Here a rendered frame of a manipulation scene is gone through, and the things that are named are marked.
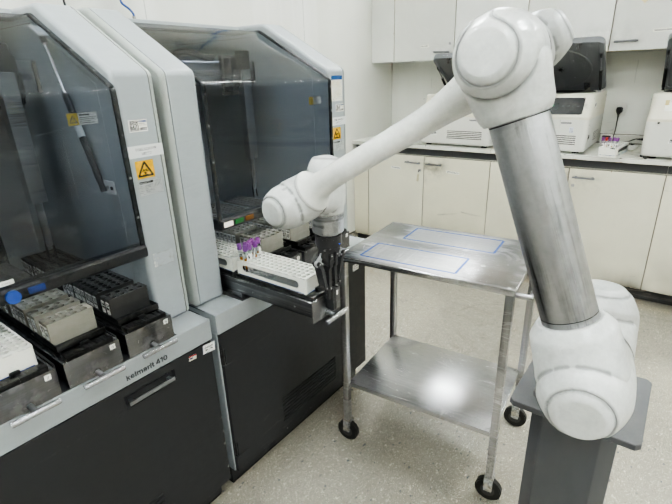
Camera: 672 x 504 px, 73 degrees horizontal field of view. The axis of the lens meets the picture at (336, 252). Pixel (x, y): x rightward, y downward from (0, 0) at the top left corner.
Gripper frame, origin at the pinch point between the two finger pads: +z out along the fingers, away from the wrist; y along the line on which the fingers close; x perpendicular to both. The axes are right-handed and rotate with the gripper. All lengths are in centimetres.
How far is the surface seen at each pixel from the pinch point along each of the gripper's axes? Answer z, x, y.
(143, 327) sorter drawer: -1, -30, 42
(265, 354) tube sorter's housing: 30.7, -30.3, 0.5
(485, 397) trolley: 52, 34, -47
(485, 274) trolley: -2.0, 33.1, -35.9
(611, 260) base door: 56, 51, -229
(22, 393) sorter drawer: 1, -30, 71
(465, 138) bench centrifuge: -16, -52, -229
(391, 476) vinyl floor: 80, 10, -19
